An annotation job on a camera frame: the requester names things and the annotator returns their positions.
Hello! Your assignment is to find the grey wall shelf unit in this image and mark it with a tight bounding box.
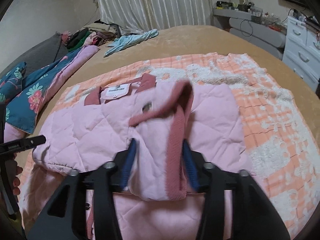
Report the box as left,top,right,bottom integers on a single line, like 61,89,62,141
213,7,286,60

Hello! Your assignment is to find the blue floral comforter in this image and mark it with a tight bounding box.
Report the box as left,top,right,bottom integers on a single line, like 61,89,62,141
4,45,99,142

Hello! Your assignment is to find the white drawer chest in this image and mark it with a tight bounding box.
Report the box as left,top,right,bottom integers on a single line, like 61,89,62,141
282,16,319,92

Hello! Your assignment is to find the orange plaid fleece blanket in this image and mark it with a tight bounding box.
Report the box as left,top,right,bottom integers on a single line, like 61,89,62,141
20,53,319,239

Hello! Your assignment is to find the tan bed sheet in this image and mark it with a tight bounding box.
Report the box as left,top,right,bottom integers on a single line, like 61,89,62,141
15,24,320,170

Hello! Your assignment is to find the white striped curtain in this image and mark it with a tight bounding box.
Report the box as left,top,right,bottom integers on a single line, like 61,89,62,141
98,0,212,33

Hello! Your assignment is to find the person's left hand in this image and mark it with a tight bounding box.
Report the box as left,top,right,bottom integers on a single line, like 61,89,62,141
5,153,23,196

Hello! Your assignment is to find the light blue garment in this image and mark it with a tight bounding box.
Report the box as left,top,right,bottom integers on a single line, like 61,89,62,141
104,29,159,57

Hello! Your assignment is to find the pink quilted jacket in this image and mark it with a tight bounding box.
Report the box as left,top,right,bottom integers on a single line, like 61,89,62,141
21,74,252,239

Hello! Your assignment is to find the pile of clothes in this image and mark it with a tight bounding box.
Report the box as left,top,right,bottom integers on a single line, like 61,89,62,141
61,21,123,52

